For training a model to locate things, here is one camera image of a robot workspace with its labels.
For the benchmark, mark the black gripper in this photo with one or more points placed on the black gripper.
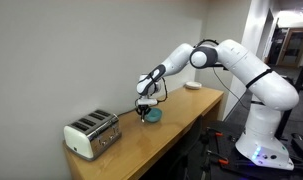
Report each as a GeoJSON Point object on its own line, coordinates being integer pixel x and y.
{"type": "Point", "coordinates": [143, 110]}

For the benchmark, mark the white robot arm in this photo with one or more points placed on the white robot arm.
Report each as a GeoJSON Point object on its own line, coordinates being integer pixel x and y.
{"type": "Point", "coordinates": [271, 95]}

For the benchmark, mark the teal bowl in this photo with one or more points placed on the teal bowl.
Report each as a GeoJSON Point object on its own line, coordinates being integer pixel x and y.
{"type": "Point", "coordinates": [154, 115]}

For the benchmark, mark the white round disc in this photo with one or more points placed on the white round disc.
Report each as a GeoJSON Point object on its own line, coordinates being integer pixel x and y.
{"type": "Point", "coordinates": [193, 85]}

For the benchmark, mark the cream and chrome toaster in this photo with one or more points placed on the cream and chrome toaster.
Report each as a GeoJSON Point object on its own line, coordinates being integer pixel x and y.
{"type": "Point", "coordinates": [92, 134]}

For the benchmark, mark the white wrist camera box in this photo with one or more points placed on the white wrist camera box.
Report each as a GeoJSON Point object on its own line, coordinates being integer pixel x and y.
{"type": "Point", "coordinates": [148, 102]}

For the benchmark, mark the orange handled clamp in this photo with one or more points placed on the orange handled clamp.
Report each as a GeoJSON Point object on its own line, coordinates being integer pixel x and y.
{"type": "Point", "coordinates": [222, 160]}
{"type": "Point", "coordinates": [214, 131]}

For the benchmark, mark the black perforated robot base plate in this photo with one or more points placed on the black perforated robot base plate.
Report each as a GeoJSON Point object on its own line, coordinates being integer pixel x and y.
{"type": "Point", "coordinates": [240, 167]}

